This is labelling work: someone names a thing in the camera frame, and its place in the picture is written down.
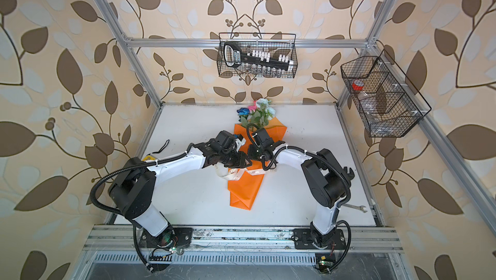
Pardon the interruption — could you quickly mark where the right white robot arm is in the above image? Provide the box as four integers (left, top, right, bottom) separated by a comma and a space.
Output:
246, 124, 355, 248

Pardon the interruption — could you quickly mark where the clear bottle red cap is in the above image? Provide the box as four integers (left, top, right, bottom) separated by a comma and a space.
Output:
351, 79, 387, 122

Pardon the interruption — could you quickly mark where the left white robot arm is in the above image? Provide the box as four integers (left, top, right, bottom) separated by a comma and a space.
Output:
89, 131, 252, 237

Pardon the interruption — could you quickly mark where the silver small wrench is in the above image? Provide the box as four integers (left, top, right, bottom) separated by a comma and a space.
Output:
343, 204, 368, 213

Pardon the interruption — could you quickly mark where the dark pink fake rose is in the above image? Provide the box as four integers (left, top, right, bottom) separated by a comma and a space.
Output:
248, 101, 258, 113

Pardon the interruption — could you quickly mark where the black adjustable wrench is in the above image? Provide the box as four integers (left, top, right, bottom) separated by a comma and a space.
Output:
344, 166, 355, 183

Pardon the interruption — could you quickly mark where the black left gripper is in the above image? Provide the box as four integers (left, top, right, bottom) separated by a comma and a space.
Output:
219, 149, 255, 168

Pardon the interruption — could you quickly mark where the pale blue fake flower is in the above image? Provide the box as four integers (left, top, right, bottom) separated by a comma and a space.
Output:
254, 99, 276, 127

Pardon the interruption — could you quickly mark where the dark blue fake rose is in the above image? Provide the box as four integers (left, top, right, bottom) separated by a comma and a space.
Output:
236, 108, 250, 127

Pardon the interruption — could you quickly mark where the yellow tape measure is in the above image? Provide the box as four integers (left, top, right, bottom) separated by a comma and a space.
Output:
142, 139, 170, 161

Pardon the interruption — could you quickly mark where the black socket wrench set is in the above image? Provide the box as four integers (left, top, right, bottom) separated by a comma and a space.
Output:
219, 41, 297, 72

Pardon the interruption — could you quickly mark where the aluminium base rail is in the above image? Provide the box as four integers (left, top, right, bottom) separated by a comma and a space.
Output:
83, 225, 406, 267

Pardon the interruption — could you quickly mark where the orange wrapping paper sheet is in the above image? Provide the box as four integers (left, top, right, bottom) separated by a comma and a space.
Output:
227, 118, 287, 210

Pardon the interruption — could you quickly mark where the back black wire basket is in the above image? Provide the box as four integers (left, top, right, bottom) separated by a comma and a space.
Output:
216, 31, 298, 80

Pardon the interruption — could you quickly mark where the white ribbon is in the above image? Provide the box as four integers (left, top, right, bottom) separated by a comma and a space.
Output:
214, 162, 271, 181

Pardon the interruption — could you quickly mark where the black wire basket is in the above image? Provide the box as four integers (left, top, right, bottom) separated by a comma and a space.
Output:
216, 31, 298, 80
340, 50, 431, 138

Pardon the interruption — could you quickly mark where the right black wire basket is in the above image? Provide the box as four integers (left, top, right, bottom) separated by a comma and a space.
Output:
340, 50, 431, 138

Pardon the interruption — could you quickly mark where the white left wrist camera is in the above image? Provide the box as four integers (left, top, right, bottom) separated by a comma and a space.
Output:
235, 135, 246, 152

